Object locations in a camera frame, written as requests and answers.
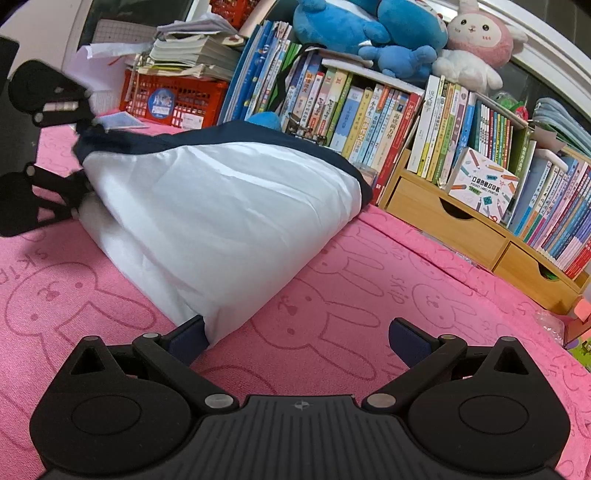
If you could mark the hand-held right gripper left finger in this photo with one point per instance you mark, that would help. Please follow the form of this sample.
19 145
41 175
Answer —
187 339

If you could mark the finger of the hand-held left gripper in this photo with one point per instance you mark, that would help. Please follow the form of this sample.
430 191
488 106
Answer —
69 189
83 121

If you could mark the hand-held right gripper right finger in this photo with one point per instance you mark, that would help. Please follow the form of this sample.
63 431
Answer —
408 341

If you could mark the navy white red jacket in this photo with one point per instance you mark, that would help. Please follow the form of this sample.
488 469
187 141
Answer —
221 207

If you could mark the light blue booklet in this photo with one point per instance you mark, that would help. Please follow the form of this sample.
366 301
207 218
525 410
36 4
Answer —
122 122

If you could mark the white loose papers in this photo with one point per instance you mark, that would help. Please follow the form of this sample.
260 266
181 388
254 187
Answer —
106 69

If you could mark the pink rabbit-print blanket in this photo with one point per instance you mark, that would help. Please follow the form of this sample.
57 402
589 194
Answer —
369 300

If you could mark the large red plastic crate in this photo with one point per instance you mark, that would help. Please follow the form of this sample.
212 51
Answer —
194 101

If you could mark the stack of paper workbooks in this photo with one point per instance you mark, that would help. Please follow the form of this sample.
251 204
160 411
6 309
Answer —
194 50

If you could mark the wooden drawer organizer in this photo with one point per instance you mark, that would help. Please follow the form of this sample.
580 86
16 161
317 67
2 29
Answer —
425 207

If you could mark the clear plastic wrapper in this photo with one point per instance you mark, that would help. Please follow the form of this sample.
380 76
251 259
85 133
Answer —
549 325

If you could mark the pink toy house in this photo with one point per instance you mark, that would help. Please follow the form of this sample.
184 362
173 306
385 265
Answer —
581 337

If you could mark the white printed box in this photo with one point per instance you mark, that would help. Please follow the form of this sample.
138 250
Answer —
482 184

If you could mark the round blue plush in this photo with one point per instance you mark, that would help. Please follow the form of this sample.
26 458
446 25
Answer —
265 121

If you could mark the small red basket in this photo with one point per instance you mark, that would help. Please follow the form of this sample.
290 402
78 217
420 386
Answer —
231 11

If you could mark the row of upright books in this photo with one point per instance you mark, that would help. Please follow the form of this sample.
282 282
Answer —
392 129

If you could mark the miniature black bicycle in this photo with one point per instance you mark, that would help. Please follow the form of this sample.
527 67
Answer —
304 131

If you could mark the green frog plush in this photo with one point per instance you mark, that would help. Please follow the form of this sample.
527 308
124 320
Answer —
508 104

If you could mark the large blue plush toy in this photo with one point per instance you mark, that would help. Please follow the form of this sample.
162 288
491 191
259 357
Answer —
332 27

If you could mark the stack of light blue folders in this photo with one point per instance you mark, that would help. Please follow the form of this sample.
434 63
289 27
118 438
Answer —
563 122

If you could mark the small blue plush toy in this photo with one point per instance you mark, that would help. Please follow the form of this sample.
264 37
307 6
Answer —
401 62

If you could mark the pink rabbit plush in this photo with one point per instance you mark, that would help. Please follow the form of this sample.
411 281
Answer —
480 41

